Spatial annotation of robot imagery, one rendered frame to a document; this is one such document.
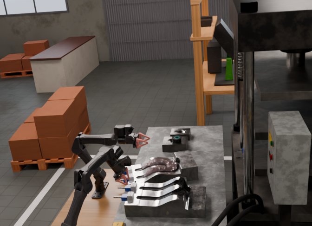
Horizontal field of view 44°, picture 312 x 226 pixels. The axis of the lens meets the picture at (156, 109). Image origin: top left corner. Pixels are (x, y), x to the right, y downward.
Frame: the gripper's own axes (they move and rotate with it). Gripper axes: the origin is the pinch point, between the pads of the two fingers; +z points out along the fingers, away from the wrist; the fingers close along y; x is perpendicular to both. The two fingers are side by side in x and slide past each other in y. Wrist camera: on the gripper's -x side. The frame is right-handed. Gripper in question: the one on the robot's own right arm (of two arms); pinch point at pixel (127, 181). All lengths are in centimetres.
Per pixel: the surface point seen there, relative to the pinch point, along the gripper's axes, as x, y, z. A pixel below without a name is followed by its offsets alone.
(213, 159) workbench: -35, 64, 45
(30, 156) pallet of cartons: 188, 185, -11
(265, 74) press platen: -104, 45, -1
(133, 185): 3.3, 9.4, 8.8
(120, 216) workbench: 15.2, -7.9, 15.3
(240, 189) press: -51, 25, 55
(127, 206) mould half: 6.1, -8.7, 11.4
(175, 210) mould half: -18.8, -8.8, 28.5
